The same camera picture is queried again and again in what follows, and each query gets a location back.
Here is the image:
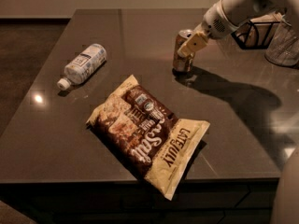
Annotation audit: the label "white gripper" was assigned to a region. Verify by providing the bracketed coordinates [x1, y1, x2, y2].
[178, 0, 238, 57]

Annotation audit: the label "orange soda can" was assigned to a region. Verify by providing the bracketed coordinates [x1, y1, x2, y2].
[173, 29, 194, 73]

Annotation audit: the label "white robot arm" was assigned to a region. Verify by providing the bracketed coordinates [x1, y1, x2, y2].
[178, 0, 299, 57]

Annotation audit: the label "brown chip bag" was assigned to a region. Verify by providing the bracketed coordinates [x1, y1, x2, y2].
[87, 76, 209, 200]

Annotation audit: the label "napkins in basket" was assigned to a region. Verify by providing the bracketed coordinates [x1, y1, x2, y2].
[236, 10, 283, 49]

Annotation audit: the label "white plastic bottle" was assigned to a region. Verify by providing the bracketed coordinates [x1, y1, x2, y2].
[57, 44, 107, 91]

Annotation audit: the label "dark cabinet drawers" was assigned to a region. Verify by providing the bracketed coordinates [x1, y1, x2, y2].
[0, 179, 278, 224]

